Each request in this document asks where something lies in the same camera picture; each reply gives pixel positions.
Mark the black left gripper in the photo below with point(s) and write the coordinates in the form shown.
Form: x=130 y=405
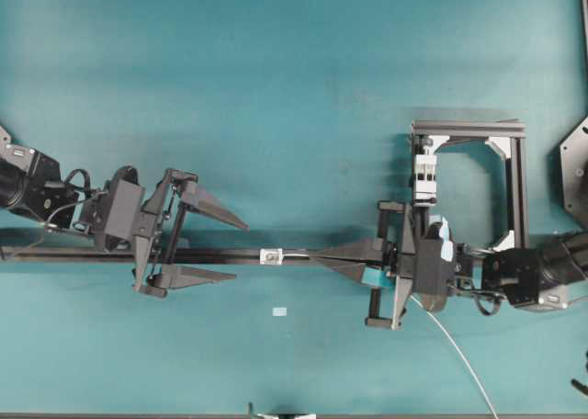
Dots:
x=119 y=213

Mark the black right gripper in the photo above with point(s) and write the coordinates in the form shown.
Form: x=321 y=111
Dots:
x=409 y=247

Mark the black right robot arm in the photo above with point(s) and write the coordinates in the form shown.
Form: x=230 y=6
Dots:
x=532 y=279

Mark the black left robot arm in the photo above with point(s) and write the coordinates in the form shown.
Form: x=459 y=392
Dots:
x=33 y=187

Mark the light blue tape on gripper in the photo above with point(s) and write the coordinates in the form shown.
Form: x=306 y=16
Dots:
x=447 y=246

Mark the small pale tape patch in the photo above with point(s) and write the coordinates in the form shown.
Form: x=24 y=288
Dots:
x=279 y=312

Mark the silver metal fitting on rail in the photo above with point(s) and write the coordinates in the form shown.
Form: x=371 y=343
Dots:
x=271 y=257

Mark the white clamp block on frame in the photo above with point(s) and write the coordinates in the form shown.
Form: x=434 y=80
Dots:
x=424 y=173

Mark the long black aluminium rail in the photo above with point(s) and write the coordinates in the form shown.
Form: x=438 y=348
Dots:
x=182 y=256

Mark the black aluminium frame stand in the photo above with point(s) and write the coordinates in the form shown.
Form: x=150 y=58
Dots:
x=507 y=140

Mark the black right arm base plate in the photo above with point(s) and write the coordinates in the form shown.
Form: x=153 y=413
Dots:
x=573 y=162

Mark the black rail at bottom edge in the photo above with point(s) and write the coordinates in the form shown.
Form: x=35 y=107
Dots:
x=251 y=414

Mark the black post at right edge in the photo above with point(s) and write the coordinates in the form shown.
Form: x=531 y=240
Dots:
x=584 y=21

